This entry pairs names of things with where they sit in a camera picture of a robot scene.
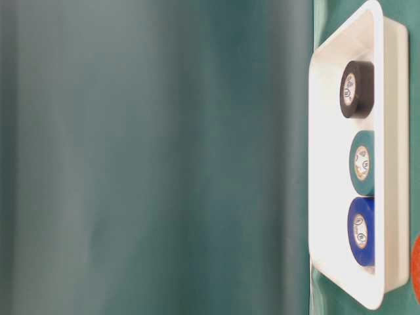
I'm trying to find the green tape roll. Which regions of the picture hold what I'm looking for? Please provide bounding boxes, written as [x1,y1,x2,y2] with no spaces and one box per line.
[348,130,375,196]

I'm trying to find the black tape roll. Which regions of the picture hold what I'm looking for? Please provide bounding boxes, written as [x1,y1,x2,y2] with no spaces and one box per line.
[339,60,374,119]

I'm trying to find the red tape roll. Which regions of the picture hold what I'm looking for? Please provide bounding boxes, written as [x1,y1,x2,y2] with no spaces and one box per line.
[410,236,420,304]

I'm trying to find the blue tape roll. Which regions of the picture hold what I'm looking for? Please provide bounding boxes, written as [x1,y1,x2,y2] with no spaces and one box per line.
[347,197,375,267]

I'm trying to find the white plastic tray case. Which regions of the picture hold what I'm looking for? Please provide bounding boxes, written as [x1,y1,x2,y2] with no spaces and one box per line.
[308,1,410,309]

